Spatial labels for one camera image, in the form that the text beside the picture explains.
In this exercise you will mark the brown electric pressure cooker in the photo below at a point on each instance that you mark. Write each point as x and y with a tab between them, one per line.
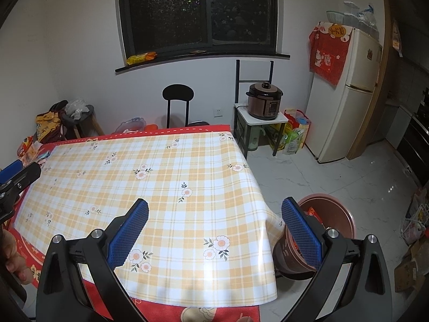
264	102

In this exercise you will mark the black integrated stove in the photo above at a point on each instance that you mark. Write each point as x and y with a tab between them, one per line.
415	141

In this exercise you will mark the dark window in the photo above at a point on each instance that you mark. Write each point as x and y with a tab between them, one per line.
194	10

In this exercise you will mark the orange snack packet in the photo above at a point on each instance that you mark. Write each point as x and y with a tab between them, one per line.
141	58

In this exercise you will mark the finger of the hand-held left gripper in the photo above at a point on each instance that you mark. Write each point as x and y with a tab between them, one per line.
25	177
10	171

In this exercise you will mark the cream refrigerator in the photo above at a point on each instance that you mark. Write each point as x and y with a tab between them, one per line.
345	117

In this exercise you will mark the red snack packet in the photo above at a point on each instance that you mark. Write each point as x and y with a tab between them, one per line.
315	215

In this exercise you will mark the black round-back chair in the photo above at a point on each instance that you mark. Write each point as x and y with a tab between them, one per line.
177	92

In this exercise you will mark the red printed cloth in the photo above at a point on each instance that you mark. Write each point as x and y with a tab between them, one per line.
330	57

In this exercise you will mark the grey lower kitchen cabinet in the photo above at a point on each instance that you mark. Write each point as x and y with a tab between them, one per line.
398	124

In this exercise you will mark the wooden stool with black seat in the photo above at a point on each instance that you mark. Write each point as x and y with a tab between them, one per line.
85	124

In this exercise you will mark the yellow brown printed bag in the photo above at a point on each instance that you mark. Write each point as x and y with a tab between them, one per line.
50	127

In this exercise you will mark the red fridge magnet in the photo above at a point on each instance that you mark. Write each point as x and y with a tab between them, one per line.
370	54

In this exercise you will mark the black round stool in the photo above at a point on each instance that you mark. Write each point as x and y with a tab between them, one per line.
295	275

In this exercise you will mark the wooden door frame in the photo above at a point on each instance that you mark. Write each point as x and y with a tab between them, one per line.
368	124

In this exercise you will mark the black rack with white shelf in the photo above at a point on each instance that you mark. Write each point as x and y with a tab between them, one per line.
244	114

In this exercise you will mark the colourful snack packets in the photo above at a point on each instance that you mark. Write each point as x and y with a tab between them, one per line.
30	151

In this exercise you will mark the red printed tablecloth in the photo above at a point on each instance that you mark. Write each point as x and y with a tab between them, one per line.
231	313

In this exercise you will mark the brown plastic trash bin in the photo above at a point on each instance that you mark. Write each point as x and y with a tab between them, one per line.
338	218

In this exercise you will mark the black window sill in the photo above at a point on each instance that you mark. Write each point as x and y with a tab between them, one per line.
201	59

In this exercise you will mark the small orange object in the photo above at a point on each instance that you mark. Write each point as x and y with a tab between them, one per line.
151	127

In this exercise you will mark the white plastic bag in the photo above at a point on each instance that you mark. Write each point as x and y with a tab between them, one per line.
76	109

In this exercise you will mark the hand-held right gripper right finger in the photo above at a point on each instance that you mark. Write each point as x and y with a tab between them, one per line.
301	231

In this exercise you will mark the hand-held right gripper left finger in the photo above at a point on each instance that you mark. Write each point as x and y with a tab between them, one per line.
129	231

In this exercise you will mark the green kettle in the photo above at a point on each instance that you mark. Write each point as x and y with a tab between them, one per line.
254	139

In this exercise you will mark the open cardboard box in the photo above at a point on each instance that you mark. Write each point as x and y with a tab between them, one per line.
410	268

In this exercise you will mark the white wall socket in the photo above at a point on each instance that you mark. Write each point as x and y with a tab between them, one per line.
218	112

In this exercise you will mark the person's left hand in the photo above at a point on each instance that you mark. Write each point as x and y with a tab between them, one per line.
16	258

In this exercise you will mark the table with red edge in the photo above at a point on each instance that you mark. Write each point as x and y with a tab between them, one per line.
150	191

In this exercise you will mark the green basin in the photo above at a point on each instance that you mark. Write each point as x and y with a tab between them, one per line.
338	16

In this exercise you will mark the yellow green box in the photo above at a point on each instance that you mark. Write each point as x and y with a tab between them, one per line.
276	136

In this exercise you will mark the hanging orange white packet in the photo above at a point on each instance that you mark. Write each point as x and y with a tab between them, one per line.
397	38

